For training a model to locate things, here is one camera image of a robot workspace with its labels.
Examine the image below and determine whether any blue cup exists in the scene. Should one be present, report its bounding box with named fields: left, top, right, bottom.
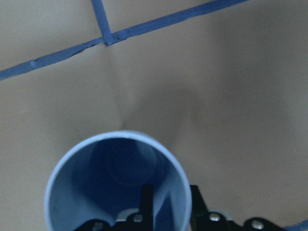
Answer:
left=44, top=130, right=192, bottom=231

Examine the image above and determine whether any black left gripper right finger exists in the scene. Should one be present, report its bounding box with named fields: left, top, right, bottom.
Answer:
left=190, top=185, right=285, bottom=231

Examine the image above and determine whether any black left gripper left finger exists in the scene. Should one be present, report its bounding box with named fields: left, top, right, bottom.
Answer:
left=79, top=185, right=154, bottom=231

